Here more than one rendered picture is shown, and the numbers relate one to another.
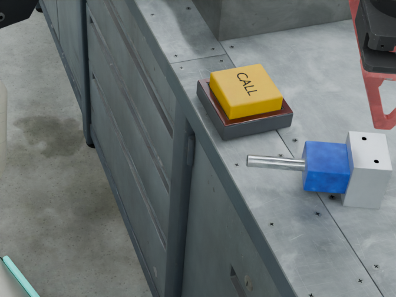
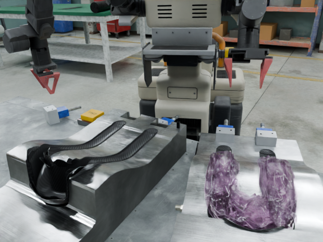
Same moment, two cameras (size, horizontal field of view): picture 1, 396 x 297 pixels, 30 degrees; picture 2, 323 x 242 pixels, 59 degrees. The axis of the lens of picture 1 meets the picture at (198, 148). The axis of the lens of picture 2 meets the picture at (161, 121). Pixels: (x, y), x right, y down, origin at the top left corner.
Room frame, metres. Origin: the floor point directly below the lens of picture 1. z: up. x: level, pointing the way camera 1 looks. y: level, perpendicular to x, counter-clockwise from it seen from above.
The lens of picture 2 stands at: (1.53, -0.37, 1.27)
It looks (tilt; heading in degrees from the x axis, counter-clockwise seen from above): 27 degrees down; 145
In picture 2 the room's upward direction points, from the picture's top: 2 degrees counter-clockwise
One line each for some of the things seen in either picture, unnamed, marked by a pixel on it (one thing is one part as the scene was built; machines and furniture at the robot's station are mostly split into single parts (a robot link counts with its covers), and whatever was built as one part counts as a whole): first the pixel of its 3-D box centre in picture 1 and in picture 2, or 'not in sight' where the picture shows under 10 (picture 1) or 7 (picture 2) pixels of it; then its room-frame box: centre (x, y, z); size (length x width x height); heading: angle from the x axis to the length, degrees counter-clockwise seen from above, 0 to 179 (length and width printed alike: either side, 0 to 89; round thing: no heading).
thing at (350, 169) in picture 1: (314, 165); (64, 111); (0.51, -0.11, 0.83); 0.13 x 0.05 x 0.05; 91
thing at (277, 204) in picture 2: not in sight; (249, 176); (1.24, 0.03, 0.90); 0.26 x 0.18 x 0.08; 131
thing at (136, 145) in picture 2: not in sight; (97, 145); (0.96, -0.17, 0.92); 0.35 x 0.16 x 0.09; 114
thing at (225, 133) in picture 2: not in sight; (225, 130); (1.02, 0.20, 0.86); 0.13 x 0.05 x 0.05; 131
